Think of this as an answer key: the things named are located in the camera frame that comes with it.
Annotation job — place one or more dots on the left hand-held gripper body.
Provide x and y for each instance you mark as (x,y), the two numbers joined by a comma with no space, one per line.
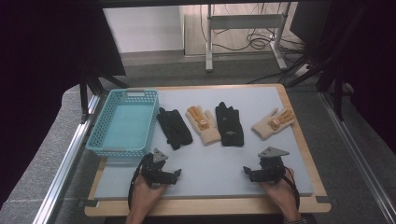
(154,168)

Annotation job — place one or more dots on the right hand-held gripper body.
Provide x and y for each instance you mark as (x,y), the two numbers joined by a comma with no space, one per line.
(272,168)

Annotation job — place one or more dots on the beige glove with orange fingers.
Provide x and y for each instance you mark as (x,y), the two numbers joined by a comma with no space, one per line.
(264,126)
(207,130)

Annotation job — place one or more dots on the light blue plastic basket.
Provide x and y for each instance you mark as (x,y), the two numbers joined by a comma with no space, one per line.
(124,124)

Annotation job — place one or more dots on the person's left hand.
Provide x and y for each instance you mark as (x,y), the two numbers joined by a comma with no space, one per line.
(146,196)

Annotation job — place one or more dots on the person's right hand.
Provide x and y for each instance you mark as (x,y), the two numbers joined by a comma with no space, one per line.
(280,194)

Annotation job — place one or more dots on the plain black glove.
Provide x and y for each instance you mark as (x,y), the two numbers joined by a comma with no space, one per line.
(174,129)

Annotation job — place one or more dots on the black glove with white print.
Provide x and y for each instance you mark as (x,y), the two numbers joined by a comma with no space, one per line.
(229,124)

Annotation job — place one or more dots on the black table clamp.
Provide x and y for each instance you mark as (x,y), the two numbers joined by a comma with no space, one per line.
(88,203)
(323,199)

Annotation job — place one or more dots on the white power strip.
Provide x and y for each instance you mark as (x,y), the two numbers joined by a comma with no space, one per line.
(301,70)

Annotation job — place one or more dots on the black tripod stand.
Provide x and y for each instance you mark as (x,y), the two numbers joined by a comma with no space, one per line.
(88,87)

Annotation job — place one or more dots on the black metal stand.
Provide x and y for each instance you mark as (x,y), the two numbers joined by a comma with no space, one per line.
(336,71)

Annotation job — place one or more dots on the white board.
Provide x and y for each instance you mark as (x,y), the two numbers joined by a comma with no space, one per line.
(143,29)

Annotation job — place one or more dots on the black curtain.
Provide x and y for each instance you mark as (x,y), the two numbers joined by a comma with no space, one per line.
(40,62)
(383,62)

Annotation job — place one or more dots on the metal rail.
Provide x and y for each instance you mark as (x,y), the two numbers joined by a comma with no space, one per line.
(62,174)
(358,155)

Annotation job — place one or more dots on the white metal desk frame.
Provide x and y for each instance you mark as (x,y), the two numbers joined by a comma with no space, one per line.
(243,21)

